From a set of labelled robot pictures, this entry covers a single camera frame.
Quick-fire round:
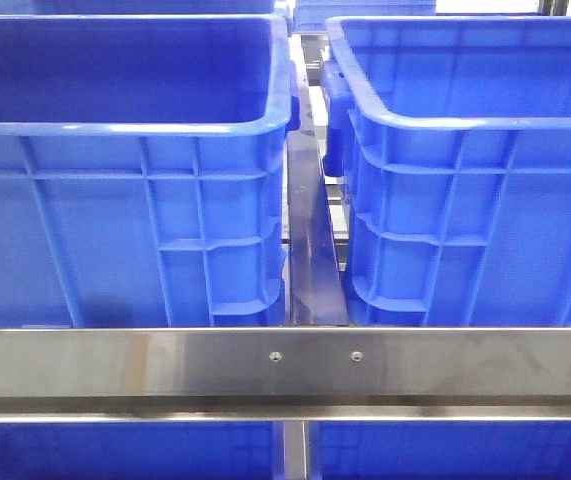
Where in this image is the blue plastic crate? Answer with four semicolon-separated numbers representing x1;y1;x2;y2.
0;15;297;329
324;16;571;327

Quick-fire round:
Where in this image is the lower left blue crate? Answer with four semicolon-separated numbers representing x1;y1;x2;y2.
0;422;284;479

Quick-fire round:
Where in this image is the left rail screw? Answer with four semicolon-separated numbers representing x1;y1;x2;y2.
269;351;282;363

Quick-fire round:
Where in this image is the stainless steel rack rail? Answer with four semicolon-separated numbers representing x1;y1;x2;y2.
0;326;571;422

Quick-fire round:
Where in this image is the steel divider bar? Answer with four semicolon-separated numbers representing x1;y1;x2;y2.
287;130;350;327

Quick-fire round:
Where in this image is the rear right blue crate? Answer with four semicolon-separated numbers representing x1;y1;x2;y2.
293;0;436;32

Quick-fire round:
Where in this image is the steel vertical rack post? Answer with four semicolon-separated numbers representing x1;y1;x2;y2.
283;421;310;480

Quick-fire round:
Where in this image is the rear left blue crate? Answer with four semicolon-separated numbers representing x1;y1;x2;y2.
34;0;291;16

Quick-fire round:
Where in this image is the left blue plastic crate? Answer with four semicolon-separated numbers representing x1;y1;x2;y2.
0;15;297;329

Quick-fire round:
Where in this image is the right blue plastic crate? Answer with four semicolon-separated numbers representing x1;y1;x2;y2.
324;16;571;327

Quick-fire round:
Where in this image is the lower right blue crate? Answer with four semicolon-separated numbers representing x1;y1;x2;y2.
312;421;571;479

